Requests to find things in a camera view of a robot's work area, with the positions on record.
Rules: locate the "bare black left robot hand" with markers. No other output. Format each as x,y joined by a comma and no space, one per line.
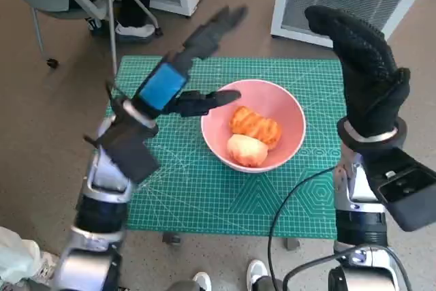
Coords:
161,83

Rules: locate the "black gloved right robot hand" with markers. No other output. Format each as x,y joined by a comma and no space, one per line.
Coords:
371,90

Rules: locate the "pink bowl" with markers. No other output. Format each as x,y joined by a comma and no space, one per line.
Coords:
214,131

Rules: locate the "oblong striped toy bread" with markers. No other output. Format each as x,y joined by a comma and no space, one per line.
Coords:
259,125

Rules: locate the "round toy bread bun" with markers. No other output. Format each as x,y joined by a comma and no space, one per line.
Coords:
247,151

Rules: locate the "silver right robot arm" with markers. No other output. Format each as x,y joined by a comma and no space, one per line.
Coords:
361,226

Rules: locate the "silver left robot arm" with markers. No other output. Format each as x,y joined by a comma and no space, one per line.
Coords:
102,212

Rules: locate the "grey metal pole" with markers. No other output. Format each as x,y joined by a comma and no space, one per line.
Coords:
110,15

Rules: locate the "green cutting mat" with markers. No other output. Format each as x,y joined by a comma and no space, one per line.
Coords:
190,195

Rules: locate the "person with white shoes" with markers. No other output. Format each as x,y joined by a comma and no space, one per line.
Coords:
255,270

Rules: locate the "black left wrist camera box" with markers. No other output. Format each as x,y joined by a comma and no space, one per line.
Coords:
133,154

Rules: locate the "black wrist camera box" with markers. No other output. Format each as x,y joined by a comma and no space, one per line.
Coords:
133,154
408,195

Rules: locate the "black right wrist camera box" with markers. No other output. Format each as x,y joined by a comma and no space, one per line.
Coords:
408,195

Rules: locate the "dark metal table bracket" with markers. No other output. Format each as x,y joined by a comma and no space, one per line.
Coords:
292,245
171,238

